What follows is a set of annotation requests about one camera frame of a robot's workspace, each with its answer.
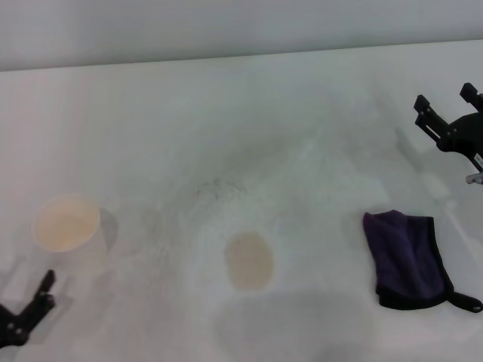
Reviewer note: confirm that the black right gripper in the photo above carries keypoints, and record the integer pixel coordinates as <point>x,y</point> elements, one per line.
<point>462,135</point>

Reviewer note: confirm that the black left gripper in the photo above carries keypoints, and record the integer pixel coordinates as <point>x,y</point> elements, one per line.
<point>11,333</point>

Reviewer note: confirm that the purple rag with black trim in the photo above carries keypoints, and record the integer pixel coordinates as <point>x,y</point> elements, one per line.
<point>405,258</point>

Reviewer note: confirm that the brown water stain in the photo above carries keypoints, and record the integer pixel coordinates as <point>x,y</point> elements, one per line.
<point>249,261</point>

